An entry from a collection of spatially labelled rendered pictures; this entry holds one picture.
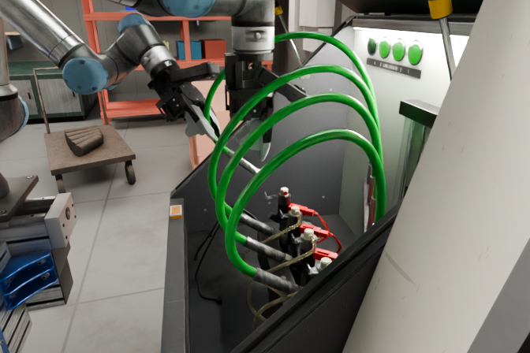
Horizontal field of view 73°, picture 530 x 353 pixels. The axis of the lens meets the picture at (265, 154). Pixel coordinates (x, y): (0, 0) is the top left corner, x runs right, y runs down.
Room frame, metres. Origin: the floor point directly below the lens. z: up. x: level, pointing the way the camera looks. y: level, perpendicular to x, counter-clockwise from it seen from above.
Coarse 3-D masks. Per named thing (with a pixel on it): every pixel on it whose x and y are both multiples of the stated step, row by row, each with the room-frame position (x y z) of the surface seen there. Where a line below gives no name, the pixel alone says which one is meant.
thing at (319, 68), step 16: (320, 64) 0.60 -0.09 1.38; (288, 80) 0.58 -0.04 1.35; (352, 80) 0.61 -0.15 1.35; (256, 96) 0.57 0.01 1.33; (368, 96) 0.62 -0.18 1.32; (240, 112) 0.57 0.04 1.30; (224, 128) 0.57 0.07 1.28; (224, 144) 0.56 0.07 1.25; (208, 176) 0.56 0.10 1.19; (368, 192) 0.63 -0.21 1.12; (256, 224) 0.57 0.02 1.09
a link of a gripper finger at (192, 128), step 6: (198, 108) 0.79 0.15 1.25; (186, 114) 0.78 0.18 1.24; (198, 114) 0.77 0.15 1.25; (192, 120) 0.77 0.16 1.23; (204, 120) 0.77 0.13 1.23; (192, 126) 0.77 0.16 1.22; (198, 126) 0.76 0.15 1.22; (204, 126) 0.75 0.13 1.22; (210, 126) 0.76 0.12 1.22; (186, 132) 0.77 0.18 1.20; (192, 132) 0.77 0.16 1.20; (198, 132) 0.76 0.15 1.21; (204, 132) 0.75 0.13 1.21; (210, 132) 0.76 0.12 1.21; (210, 138) 0.75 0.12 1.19
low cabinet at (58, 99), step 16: (16, 64) 5.86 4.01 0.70; (32, 64) 5.86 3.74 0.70; (48, 64) 5.86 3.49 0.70; (16, 80) 4.78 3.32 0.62; (32, 80) 4.83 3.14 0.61; (48, 80) 4.88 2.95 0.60; (64, 80) 4.93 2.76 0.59; (32, 96) 4.81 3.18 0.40; (48, 96) 4.87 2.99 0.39; (64, 96) 4.92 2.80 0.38; (80, 96) 4.98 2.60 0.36; (96, 96) 5.96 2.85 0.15; (32, 112) 4.80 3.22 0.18; (48, 112) 4.85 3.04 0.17; (64, 112) 4.91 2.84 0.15; (80, 112) 4.97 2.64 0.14
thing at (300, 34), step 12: (276, 36) 0.75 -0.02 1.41; (288, 36) 0.74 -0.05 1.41; (300, 36) 0.74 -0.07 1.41; (312, 36) 0.74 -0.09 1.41; (324, 36) 0.73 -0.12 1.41; (348, 48) 0.72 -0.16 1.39; (360, 72) 0.72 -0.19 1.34; (216, 84) 0.77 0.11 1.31; (372, 96) 0.71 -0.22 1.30; (204, 108) 0.78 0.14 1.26
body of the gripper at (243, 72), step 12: (228, 60) 0.63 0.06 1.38; (240, 60) 0.63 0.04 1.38; (252, 60) 0.63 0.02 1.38; (264, 60) 0.63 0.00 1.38; (228, 72) 0.65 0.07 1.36; (240, 72) 0.64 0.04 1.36; (252, 72) 0.65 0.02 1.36; (228, 84) 0.65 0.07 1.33; (240, 84) 0.64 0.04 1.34; (252, 84) 0.65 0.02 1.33; (264, 84) 0.65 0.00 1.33; (240, 96) 0.62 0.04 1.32; (228, 108) 0.68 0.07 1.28; (252, 108) 0.63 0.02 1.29; (264, 108) 0.63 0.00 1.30
